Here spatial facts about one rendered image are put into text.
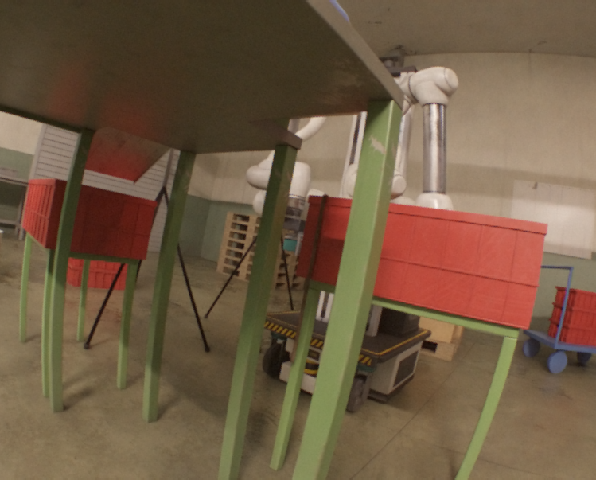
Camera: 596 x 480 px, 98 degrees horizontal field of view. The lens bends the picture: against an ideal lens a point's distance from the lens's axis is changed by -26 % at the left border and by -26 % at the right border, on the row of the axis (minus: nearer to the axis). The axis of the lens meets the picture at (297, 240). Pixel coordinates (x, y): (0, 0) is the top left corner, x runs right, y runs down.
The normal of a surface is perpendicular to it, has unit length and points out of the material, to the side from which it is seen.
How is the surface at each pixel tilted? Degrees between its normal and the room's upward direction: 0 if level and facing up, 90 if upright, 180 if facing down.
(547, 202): 90
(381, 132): 90
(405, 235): 90
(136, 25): 180
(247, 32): 180
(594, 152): 90
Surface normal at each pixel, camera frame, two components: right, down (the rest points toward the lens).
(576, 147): -0.58, -0.12
